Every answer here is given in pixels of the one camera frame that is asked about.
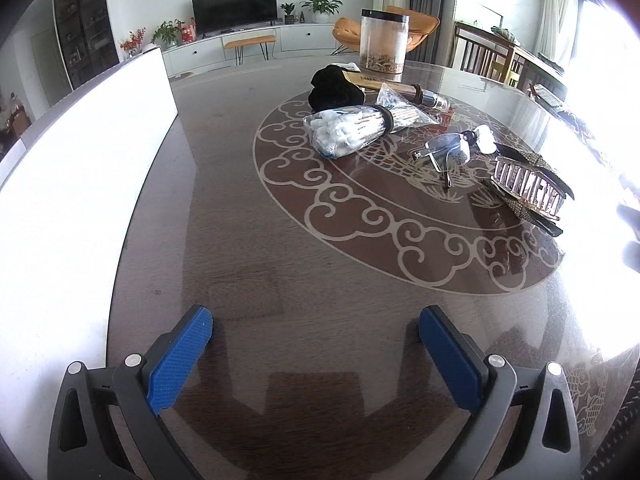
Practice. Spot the wooden sideboard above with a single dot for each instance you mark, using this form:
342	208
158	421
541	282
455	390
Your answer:
545	67

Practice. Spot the white television cabinet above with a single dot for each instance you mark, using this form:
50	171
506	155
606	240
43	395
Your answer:
210	55

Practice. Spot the orange lounge chair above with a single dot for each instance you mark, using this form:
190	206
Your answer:
350	30

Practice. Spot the white board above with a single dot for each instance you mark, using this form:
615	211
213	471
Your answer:
65	200

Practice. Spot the small white packet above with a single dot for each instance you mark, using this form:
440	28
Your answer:
345	66

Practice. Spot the rhinestone hair clip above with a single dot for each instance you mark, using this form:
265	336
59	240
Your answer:
530	195

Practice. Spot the dark glass display cabinet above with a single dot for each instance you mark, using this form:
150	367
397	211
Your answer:
82	25

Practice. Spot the red gift box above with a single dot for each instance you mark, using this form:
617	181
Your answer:
188	30

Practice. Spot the dark wooden chair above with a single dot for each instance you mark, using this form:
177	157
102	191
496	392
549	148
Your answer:
482	50

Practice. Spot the bag of cotton swabs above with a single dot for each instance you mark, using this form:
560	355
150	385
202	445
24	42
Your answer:
345	127

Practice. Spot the red flowers in white vase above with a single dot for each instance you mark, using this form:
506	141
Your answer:
132	42

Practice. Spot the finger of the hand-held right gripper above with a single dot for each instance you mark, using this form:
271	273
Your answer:
631	217
632	181

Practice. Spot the green bushy potted plant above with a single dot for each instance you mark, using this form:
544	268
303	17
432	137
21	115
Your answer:
167	34

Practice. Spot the large leafy potted plant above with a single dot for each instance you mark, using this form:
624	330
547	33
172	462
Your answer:
321	5

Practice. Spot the clear jar with black lid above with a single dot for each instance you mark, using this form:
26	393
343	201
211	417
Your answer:
382	40

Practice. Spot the clear frame glasses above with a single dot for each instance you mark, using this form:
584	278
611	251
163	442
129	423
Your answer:
450	152

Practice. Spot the small black scrunchie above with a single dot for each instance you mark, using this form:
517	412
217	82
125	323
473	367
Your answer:
332	90

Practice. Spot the bag of wooden sticks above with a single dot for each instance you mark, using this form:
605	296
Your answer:
407	110

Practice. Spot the black flat television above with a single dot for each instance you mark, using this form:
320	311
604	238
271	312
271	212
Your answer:
235	5

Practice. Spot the orange bench stool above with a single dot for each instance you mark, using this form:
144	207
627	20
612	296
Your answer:
249	41

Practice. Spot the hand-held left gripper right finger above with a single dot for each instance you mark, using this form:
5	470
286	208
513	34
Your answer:
447	355

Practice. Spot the beige tube box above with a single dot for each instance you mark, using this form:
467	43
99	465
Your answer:
370	81

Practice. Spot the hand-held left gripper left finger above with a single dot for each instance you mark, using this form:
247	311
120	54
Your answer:
180	360

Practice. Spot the dark patterned cloth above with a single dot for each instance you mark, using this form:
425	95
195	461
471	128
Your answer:
617	435

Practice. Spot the small potted plant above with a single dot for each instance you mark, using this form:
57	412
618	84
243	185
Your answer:
288	12

